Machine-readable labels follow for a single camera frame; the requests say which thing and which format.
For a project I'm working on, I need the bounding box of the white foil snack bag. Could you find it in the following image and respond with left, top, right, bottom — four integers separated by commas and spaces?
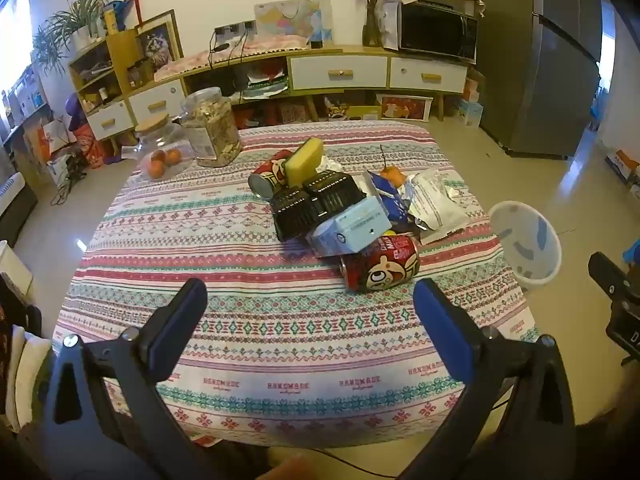
401, 169, 469, 245

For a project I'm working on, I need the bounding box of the red milk can front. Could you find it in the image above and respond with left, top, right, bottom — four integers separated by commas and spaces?
341, 234, 420, 292

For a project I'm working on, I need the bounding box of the red milk can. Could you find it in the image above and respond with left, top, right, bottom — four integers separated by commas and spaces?
248, 150, 293, 200
341, 234, 420, 292

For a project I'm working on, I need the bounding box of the light blue mask box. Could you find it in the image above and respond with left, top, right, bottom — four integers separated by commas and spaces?
306, 196, 392, 258

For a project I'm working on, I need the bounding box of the black plastic tray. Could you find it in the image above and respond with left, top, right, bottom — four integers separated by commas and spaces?
269, 186, 326, 242
303, 170, 366, 220

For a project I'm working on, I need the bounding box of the yellow green sponge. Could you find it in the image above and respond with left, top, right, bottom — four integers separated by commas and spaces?
284, 138, 323, 188

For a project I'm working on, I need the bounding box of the white plastic trash bin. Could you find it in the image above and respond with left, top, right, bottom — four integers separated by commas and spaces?
488, 200, 562, 289

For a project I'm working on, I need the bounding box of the cardboard box blue orange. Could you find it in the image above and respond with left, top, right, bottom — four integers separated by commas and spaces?
605, 150, 639, 186

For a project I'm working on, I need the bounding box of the grey refrigerator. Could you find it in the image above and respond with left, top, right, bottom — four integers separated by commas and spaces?
476, 0, 602, 158

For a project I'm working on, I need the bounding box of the patterned striped tablecloth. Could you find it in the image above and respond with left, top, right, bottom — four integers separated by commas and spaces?
53, 122, 538, 448

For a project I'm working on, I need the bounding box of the glass jar with oranges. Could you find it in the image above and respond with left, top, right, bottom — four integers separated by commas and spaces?
122, 113, 194, 181

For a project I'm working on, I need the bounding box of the red framed picture on floor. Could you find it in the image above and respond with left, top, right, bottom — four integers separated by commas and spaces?
376, 93, 433, 122

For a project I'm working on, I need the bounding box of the black microwave oven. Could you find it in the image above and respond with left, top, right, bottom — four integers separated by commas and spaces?
397, 1, 478, 62

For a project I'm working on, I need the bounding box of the clear jar with nuts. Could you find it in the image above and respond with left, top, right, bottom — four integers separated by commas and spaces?
179, 87, 243, 168

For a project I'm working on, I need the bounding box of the long wooden tv cabinet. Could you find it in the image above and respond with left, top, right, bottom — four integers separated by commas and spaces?
86, 47, 470, 140

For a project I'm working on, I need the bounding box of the yellow shelf unit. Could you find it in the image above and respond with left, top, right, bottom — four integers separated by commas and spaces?
67, 29, 143, 113

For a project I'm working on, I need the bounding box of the vase with dry twigs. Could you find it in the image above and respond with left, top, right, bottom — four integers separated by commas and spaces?
357, 0, 396, 49

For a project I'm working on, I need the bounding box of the framed cat picture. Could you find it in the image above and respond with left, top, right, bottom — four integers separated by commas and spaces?
136, 10, 183, 73

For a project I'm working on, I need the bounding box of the colourful map board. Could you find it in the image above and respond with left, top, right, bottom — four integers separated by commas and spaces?
254, 0, 334, 46

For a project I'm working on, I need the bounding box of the potted green plant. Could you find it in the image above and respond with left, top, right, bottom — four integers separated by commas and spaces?
32, 0, 107, 74

